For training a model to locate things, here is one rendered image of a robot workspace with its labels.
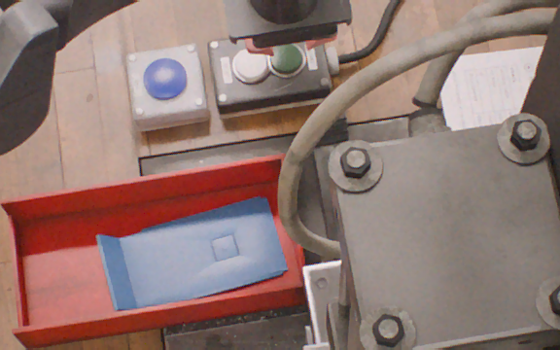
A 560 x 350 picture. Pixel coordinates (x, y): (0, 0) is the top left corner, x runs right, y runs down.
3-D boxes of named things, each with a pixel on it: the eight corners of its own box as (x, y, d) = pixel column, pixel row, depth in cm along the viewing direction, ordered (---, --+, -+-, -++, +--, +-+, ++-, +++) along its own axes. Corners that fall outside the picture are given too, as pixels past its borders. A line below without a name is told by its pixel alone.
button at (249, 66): (233, 60, 120) (232, 51, 118) (264, 55, 120) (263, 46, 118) (238, 88, 119) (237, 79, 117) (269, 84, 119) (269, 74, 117)
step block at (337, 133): (311, 152, 118) (310, 113, 110) (342, 147, 119) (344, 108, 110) (323, 218, 116) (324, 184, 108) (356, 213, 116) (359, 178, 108)
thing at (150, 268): (100, 245, 115) (94, 234, 112) (266, 198, 116) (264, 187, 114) (119, 319, 113) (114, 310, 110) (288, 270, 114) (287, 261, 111)
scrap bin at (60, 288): (14, 221, 117) (-2, 198, 111) (287, 176, 118) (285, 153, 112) (26, 350, 113) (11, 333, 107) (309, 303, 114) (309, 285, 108)
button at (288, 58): (268, 54, 120) (267, 45, 118) (299, 50, 120) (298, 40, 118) (273, 83, 119) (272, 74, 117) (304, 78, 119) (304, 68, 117)
